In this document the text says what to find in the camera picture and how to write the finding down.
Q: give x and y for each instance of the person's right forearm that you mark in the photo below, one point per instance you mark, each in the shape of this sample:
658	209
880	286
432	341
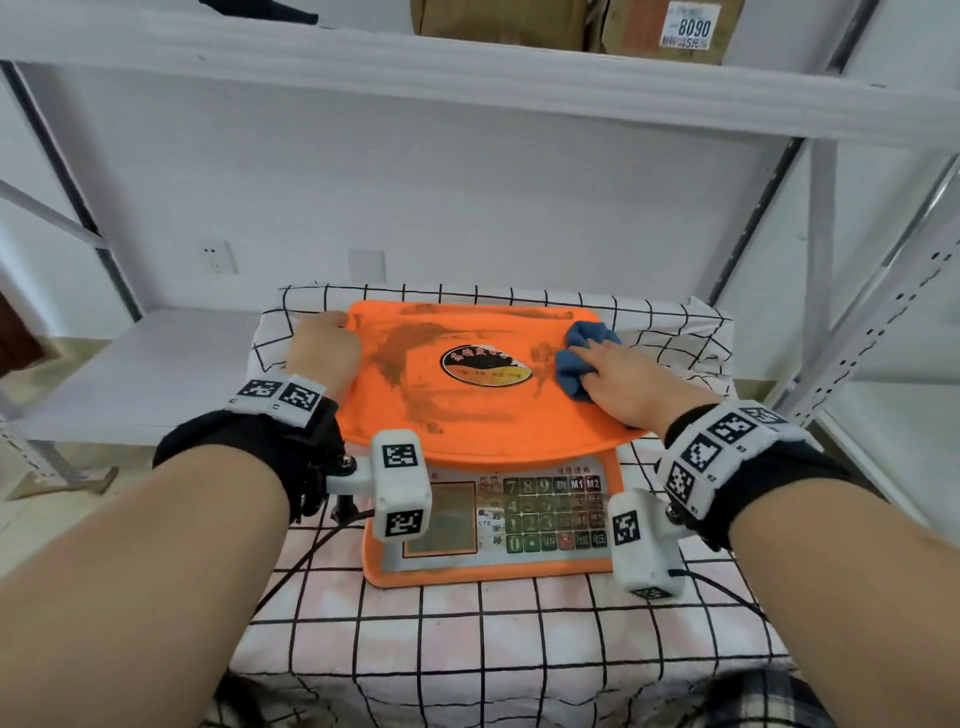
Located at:
840	600

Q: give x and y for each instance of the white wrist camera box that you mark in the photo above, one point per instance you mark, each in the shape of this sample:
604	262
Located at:
401	487
641	540

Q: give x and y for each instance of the black object on shelf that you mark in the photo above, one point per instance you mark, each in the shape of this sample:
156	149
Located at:
259	9

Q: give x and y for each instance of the white metal shelf rack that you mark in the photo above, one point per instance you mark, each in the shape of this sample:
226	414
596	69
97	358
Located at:
450	75

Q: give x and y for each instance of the person's left fingers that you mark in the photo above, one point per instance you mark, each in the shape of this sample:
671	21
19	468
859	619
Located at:
324	319

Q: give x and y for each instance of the person's right fingers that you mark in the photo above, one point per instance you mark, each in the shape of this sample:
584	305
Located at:
602	362

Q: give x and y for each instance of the white black-checked tablecloth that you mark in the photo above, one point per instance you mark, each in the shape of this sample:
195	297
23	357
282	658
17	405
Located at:
487	637

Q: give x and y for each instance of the white wall socket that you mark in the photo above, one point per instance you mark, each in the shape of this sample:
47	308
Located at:
218	257

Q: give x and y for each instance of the person's left hand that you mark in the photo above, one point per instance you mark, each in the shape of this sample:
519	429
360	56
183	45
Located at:
324	352

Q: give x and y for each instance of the brown cardboard box with label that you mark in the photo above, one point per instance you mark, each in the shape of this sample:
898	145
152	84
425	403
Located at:
637	30

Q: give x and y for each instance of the blue cleaning cloth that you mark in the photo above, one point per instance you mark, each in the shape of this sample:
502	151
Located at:
574	367

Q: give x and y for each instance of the plaid garment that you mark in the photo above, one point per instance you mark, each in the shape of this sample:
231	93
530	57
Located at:
757	701

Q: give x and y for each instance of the person's right hand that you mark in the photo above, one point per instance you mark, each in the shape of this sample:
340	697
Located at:
645	390

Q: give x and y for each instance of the white blank wall plate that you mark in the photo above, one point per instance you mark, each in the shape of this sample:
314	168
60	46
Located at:
367	265

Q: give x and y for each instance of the black wristband with white markers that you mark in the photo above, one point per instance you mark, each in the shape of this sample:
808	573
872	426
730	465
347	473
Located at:
750	465
255	442

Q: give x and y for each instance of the orange electronic scale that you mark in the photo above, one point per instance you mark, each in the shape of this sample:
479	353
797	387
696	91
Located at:
465	420

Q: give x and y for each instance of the person's left forearm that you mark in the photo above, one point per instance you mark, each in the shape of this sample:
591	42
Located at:
135	585

